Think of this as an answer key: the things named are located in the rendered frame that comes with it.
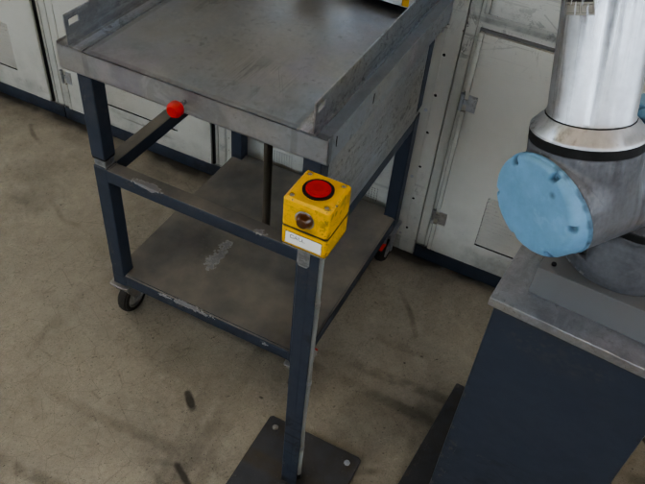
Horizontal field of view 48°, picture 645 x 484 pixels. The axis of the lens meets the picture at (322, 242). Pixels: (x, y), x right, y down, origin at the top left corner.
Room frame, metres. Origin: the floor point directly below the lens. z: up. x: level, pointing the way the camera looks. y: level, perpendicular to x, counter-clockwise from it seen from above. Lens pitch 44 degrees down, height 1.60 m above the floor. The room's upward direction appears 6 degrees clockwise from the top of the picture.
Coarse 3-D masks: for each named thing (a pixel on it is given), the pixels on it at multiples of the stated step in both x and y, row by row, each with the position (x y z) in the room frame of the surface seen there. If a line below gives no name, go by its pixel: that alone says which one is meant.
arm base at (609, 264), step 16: (624, 240) 0.82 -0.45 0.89; (640, 240) 0.81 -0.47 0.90; (576, 256) 0.84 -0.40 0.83; (592, 256) 0.82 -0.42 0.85; (608, 256) 0.81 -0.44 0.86; (624, 256) 0.80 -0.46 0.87; (640, 256) 0.80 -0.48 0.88; (592, 272) 0.81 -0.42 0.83; (608, 272) 0.80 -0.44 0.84; (624, 272) 0.79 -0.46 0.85; (640, 272) 0.79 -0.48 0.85; (608, 288) 0.79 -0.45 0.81; (624, 288) 0.78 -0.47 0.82; (640, 288) 0.78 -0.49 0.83
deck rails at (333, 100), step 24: (96, 0) 1.36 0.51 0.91; (120, 0) 1.43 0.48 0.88; (144, 0) 1.50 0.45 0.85; (432, 0) 1.62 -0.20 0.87; (72, 24) 1.29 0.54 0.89; (96, 24) 1.35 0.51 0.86; (120, 24) 1.38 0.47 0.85; (408, 24) 1.48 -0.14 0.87; (72, 48) 1.27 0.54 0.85; (384, 48) 1.35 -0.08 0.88; (360, 72) 1.24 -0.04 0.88; (336, 96) 1.14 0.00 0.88; (312, 120) 1.10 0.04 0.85
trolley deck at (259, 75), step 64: (192, 0) 1.53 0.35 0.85; (256, 0) 1.57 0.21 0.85; (320, 0) 1.60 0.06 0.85; (448, 0) 1.67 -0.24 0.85; (64, 64) 1.28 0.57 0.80; (128, 64) 1.23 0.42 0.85; (192, 64) 1.26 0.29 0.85; (256, 64) 1.28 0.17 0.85; (320, 64) 1.31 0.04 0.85; (384, 64) 1.34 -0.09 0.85; (256, 128) 1.11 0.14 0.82
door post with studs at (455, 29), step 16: (464, 0) 1.67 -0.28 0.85; (464, 16) 1.66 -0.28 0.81; (448, 32) 1.68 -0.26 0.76; (448, 48) 1.67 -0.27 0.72; (448, 64) 1.67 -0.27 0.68; (448, 80) 1.67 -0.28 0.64; (432, 112) 1.67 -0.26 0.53; (432, 128) 1.67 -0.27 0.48; (432, 144) 1.67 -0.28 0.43; (432, 160) 1.66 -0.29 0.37; (416, 192) 1.67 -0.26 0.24; (416, 208) 1.67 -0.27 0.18; (416, 224) 1.67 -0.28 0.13; (400, 240) 1.68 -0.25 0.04
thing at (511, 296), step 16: (528, 256) 0.91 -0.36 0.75; (512, 272) 0.87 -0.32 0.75; (528, 272) 0.87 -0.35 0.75; (496, 288) 0.82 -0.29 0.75; (512, 288) 0.83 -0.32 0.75; (528, 288) 0.83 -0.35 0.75; (496, 304) 0.80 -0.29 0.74; (512, 304) 0.79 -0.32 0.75; (528, 304) 0.80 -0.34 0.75; (544, 304) 0.80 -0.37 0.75; (528, 320) 0.77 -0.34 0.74; (544, 320) 0.77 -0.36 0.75; (560, 320) 0.77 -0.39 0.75; (576, 320) 0.77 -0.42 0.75; (560, 336) 0.75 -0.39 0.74; (576, 336) 0.74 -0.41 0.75; (592, 336) 0.74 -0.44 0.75; (608, 336) 0.75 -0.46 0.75; (624, 336) 0.75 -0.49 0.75; (592, 352) 0.72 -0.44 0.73; (608, 352) 0.71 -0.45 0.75; (624, 352) 0.72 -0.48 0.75; (640, 352) 0.72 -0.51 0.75; (624, 368) 0.70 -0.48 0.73; (640, 368) 0.69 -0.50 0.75
